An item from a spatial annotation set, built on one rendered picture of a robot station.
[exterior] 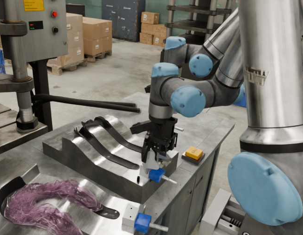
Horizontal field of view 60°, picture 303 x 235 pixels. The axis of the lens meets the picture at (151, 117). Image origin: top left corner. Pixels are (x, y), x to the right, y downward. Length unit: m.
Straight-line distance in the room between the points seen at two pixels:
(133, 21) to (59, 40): 6.29
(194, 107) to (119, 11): 7.46
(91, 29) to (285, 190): 5.20
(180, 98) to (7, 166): 0.62
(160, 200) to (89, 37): 4.76
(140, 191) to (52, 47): 0.98
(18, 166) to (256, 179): 0.76
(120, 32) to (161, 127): 7.34
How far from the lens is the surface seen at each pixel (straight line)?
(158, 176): 0.89
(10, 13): 1.29
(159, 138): 0.80
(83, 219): 0.82
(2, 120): 1.57
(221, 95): 0.71
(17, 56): 1.32
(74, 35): 4.93
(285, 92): 0.43
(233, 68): 0.68
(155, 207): 0.95
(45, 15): 1.54
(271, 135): 0.43
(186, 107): 0.63
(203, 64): 0.88
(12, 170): 0.96
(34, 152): 1.23
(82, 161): 1.03
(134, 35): 7.86
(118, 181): 0.94
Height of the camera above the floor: 1.47
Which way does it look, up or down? 26 degrees down
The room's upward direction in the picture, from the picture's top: 5 degrees clockwise
